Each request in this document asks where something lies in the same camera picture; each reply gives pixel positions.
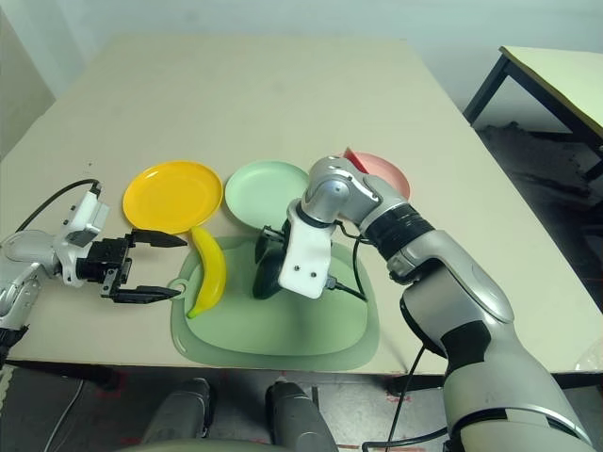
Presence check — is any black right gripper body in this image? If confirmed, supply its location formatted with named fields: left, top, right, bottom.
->
left=262, top=225, right=290, bottom=258

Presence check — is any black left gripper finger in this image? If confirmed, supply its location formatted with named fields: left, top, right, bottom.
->
left=112, top=284, right=183, bottom=305
left=130, top=229, right=188, bottom=250

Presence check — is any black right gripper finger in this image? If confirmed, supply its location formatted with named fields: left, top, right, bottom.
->
left=254, top=232, right=271, bottom=266

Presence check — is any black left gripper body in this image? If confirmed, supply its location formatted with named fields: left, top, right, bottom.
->
left=77, top=234, right=136, bottom=303

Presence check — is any dark green toy avocado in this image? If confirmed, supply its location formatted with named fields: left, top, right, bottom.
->
left=252, top=253, right=287, bottom=301

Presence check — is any yellow toy banana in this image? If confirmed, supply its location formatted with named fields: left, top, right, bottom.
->
left=187, top=226, right=228, bottom=320

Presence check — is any red toy watermelon slice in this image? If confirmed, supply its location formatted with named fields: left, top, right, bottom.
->
left=342, top=146, right=371, bottom=174

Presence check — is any yellow plastic plate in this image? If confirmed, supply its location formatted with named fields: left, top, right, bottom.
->
left=122, top=160, right=224, bottom=235

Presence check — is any mint green plastic plate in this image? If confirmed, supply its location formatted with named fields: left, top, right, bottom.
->
left=224, top=159, right=312, bottom=232

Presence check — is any green silicone cutting mat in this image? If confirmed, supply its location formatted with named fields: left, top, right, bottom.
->
left=170, top=234, right=381, bottom=370

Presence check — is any grey robot left foot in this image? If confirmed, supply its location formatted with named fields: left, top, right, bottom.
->
left=150, top=378, right=216, bottom=444

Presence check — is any grey robot foot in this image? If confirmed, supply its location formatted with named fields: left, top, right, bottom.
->
left=150, top=378, right=216, bottom=444
left=266, top=380, right=338, bottom=452

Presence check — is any pink plastic plate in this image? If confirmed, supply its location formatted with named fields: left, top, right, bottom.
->
left=349, top=151, right=411, bottom=199

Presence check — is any grey robot right foot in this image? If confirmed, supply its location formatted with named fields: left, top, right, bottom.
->
left=266, top=380, right=338, bottom=452

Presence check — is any clear plastic bag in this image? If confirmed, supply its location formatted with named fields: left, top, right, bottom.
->
left=576, top=346, right=603, bottom=377

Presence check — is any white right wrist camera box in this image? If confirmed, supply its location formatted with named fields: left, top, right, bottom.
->
left=277, top=202, right=334, bottom=300

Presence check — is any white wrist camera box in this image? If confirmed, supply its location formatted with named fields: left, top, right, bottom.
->
left=54, top=190, right=110, bottom=288
left=277, top=202, right=334, bottom=300

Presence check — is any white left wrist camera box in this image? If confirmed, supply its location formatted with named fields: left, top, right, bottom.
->
left=54, top=190, right=110, bottom=288

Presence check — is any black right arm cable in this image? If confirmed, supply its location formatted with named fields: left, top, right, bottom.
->
left=323, top=220, right=448, bottom=452

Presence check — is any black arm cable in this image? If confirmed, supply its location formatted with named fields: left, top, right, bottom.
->
left=323, top=220, right=448, bottom=452
left=16, top=179, right=103, bottom=234

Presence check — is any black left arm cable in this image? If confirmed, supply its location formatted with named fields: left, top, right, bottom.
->
left=16, top=179, right=103, bottom=234

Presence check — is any white floor cable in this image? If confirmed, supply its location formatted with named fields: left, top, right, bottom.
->
left=45, top=378, right=87, bottom=452

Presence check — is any beige side table black frame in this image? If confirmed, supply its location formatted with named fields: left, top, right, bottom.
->
left=464, top=45, right=603, bottom=180

